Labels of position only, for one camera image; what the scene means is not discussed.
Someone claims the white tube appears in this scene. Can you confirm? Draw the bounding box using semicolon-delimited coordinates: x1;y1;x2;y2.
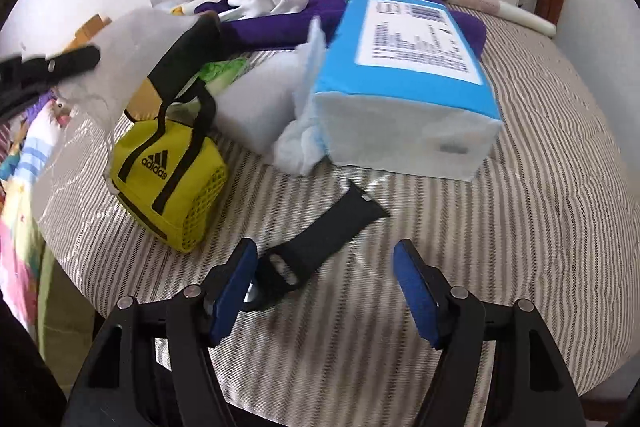
447;0;558;38

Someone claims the striped mattress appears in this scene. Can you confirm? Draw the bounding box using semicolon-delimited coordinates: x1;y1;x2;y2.
30;2;640;408

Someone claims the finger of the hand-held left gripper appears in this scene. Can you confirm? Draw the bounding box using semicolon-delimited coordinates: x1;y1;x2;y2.
0;44;102;120

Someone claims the small yellow bag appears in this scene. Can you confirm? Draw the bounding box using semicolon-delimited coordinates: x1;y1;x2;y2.
104;82;230;254

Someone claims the blue tissue pack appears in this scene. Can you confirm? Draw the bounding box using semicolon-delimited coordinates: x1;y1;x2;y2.
272;0;503;182

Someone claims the black watch strap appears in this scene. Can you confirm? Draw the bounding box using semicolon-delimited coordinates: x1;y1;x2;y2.
242;179;393;313

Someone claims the colourful printed blanket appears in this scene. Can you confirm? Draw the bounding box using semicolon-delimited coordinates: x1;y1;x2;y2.
0;92;96;358

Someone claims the white and yellow roll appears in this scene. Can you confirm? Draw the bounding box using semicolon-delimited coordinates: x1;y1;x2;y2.
170;0;208;16

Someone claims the brown cardboard box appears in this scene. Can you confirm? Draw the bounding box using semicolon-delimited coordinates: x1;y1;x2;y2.
74;14;114;50

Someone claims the purple towel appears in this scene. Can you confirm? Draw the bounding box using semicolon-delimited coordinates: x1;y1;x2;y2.
192;0;488;58

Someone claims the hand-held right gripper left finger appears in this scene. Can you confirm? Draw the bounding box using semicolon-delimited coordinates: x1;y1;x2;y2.
60;238;258;427

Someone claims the green tissue pack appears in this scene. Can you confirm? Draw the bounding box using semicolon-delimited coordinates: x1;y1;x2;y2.
197;49;321;155

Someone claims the translucent white plastic bag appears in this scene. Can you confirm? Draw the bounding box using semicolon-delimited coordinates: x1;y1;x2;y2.
20;7;221;233

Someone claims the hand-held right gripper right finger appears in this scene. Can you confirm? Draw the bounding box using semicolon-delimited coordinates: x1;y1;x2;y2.
392;239;588;427

